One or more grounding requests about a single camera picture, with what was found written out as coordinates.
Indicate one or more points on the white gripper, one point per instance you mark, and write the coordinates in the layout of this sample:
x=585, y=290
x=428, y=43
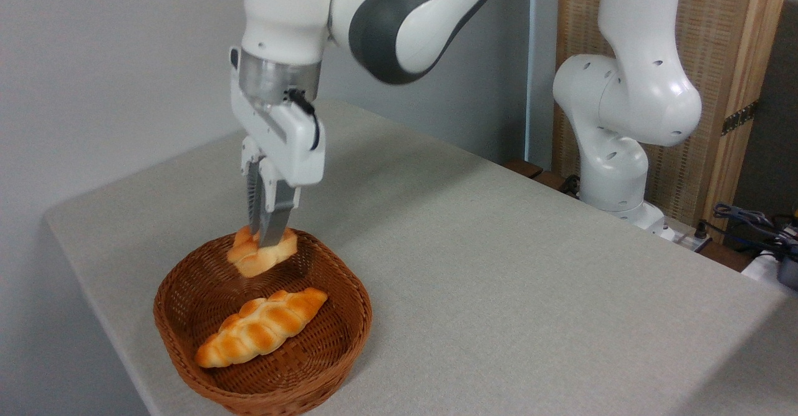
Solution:
x=293, y=148

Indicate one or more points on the round bread roll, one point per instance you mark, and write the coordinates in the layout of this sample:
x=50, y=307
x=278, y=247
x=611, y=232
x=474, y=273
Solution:
x=259, y=265

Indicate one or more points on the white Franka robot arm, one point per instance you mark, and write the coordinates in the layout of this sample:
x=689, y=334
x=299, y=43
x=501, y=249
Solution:
x=629, y=91

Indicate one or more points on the long braided bread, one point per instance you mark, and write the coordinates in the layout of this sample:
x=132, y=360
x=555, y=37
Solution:
x=262, y=328

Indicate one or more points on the brown wicker basket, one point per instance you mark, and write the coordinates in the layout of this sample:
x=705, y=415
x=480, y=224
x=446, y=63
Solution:
x=312, y=366

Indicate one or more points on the grey tablecloth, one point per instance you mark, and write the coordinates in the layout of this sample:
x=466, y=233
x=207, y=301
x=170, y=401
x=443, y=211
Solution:
x=499, y=310

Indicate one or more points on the metal screen hinge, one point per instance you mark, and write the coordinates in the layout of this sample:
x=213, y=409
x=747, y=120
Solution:
x=739, y=118

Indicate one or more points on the grey container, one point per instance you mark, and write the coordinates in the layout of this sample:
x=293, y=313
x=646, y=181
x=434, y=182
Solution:
x=788, y=272

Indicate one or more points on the pale vertical wall conduit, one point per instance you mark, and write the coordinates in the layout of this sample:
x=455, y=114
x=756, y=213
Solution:
x=530, y=91

